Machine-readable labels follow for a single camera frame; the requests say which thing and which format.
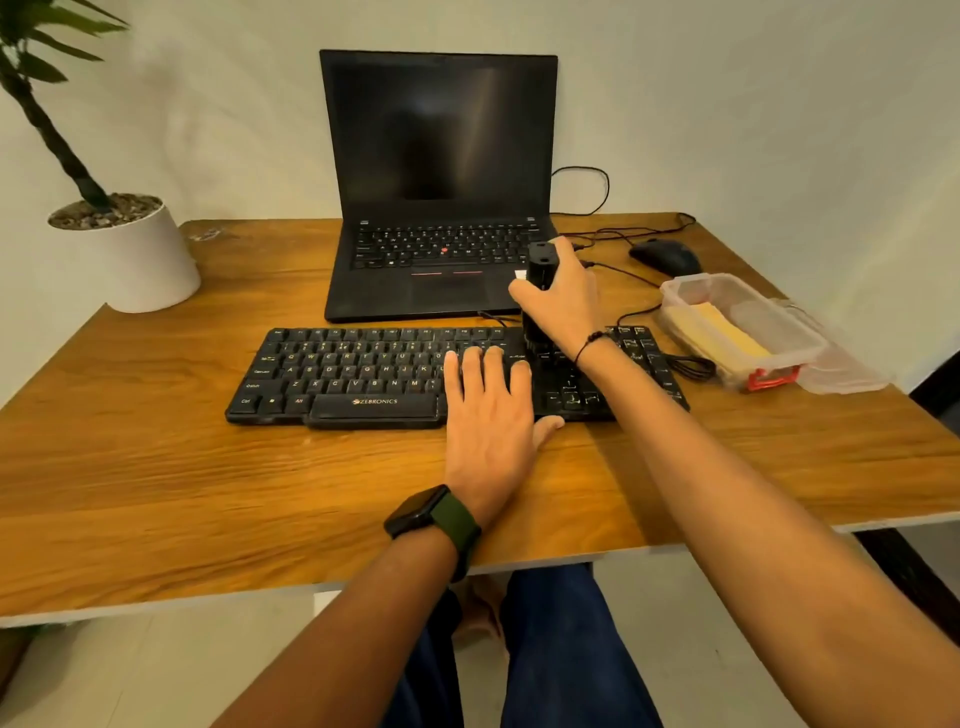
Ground black laptop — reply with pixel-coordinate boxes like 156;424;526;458
319;48;575;325

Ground black door frame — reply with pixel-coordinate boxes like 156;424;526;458
854;367;960;646

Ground black computer mouse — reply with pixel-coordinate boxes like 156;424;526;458
628;238;704;279

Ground green potted plant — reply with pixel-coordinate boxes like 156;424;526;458
0;0;130;211

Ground person's right forearm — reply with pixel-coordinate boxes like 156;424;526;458
581;341;960;728

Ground black cleaning brush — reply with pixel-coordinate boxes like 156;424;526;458
521;239;562;354

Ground black keyboard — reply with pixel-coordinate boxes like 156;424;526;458
224;324;690;431

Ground black looped laptop cable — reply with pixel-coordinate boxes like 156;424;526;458
551;165;611;217

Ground person's bare foot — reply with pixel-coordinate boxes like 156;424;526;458
449;575;508;646

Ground person's left forearm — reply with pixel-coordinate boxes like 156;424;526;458
213;528;459;728

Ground green strap smartwatch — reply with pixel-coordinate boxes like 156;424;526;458
383;483;484;584

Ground black cord bracelet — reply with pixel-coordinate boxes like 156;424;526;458
573;329;618;369

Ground black mouse cable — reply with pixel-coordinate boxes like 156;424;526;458
558;212;697;249

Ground person's left hand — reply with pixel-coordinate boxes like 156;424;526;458
442;344;566;530

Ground clear plastic box lid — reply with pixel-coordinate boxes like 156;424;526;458
772;298;892;397

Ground person's blue jeans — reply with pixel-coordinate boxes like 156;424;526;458
382;563;665;728

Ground yellow cloth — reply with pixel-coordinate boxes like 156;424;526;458
667;302;774;376

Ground clear plastic box red latches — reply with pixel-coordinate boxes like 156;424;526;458
658;272;830;394

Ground person's right hand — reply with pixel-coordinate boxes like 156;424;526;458
508;236;609;369

